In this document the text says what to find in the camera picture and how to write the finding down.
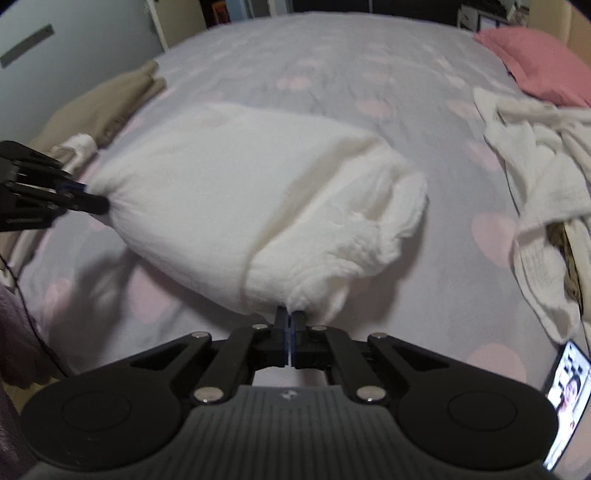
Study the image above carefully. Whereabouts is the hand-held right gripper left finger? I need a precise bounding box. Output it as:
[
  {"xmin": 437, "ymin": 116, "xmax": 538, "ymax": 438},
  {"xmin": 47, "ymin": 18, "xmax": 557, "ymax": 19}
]
[{"xmin": 129, "ymin": 307, "xmax": 290, "ymax": 407}]

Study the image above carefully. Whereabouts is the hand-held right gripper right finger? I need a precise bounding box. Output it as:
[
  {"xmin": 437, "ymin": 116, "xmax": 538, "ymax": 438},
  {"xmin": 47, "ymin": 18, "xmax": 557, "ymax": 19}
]
[{"xmin": 290, "ymin": 310, "xmax": 451, "ymax": 407}]

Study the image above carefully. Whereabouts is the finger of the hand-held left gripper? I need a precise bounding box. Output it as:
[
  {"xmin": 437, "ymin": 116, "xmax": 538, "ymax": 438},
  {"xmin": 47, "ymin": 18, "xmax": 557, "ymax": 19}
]
[
  {"xmin": 0, "ymin": 183, "xmax": 110, "ymax": 233},
  {"xmin": 0, "ymin": 141, "xmax": 88, "ymax": 192}
]

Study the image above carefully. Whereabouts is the white crinkled garment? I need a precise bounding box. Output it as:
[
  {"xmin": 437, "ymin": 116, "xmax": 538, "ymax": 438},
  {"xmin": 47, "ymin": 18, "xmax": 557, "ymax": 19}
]
[
  {"xmin": 85, "ymin": 102, "xmax": 428, "ymax": 326},
  {"xmin": 482, "ymin": 115, "xmax": 591, "ymax": 344}
]

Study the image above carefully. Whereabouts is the white fluffy cloth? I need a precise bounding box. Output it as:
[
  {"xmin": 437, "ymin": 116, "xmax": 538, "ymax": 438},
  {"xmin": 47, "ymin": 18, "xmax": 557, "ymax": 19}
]
[{"xmin": 48, "ymin": 133, "xmax": 99, "ymax": 167}]

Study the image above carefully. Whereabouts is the tan folded cloth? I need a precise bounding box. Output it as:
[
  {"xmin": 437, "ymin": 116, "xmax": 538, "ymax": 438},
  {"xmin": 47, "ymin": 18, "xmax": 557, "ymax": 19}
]
[{"xmin": 30, "ymin": 60, "xmax": 167, "ymax": 153}]

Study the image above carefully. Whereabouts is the pale grey door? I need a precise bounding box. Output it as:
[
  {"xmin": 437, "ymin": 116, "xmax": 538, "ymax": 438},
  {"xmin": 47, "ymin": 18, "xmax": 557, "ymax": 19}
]
[{"xmin": 0, "ymin": 0, "xmax": 169, "ymax": 144}]

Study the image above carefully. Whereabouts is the purple fuzzy cloth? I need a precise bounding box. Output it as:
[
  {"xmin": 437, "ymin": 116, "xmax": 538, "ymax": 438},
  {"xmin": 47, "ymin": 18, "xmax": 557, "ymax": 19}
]
[{"xmin": 0, "ymin": 281, "xmax": 63, "ymax": 391}]

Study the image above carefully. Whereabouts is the smartphone with lit screen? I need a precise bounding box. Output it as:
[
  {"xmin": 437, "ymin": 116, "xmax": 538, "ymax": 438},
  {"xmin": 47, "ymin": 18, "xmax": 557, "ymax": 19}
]
[{"xmin": 542, "ymin": 340, "xmax": 591, "ymax": 472}]

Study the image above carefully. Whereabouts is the bed with pink dotted sheet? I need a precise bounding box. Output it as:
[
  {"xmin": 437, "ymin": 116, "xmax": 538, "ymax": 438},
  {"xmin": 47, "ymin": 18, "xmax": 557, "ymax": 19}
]
[{"xmin": 9, "ymin": 11, "xmax": 591, "ymax": 416}]

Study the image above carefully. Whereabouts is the brown patterned cloth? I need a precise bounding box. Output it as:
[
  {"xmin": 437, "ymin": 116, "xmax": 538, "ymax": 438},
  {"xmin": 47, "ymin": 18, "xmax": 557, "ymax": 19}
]
[{"xmin": 547, "ymin": 220, "xmax": 585, "ymax": 305}]

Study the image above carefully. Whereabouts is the pink pillow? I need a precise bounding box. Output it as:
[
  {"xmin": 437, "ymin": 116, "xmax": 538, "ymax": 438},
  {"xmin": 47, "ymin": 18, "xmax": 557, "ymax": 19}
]
[{"xmin": 475, "ymin": 26, "xmax": 591, "ymax": 109}]

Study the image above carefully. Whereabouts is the black and white nightstand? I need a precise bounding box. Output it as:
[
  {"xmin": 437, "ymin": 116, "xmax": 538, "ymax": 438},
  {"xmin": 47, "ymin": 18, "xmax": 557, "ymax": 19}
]
[{"xmin": 475, "ymin": 11, "xmax": 513, "ymax": 31}]

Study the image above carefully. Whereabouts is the beige padded headboard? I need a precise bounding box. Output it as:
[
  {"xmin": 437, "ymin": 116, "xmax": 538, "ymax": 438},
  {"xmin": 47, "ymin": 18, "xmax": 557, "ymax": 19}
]
[{"xmin": 529, "ymin": 0, "xmax": 591, "ymax": 61}]

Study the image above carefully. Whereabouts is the thin black cable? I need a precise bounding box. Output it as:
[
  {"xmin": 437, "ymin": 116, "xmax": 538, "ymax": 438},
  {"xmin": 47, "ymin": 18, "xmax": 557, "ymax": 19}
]
[{"xmin": 0, "ymin": 256, "xmax": 75, "ymax": 374}]

